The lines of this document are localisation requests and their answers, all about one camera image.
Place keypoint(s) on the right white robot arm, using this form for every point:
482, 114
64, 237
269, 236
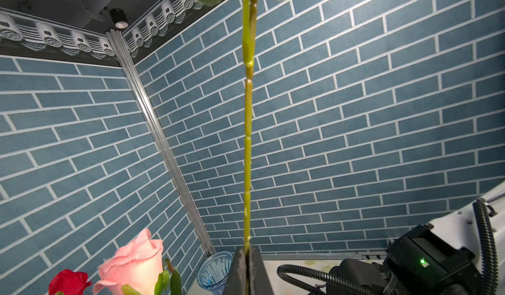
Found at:
479, 227

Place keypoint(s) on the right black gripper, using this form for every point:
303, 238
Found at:
419, 262

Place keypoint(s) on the blue purple gradient vase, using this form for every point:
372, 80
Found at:
213, 273

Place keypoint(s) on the light pink rose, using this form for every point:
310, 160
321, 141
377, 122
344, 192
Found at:
139, 268

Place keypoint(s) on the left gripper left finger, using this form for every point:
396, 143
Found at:
237, 280

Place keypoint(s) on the cream white rose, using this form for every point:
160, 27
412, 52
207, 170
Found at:
249, 9

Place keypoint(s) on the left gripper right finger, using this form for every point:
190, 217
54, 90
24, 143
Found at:
258, 280

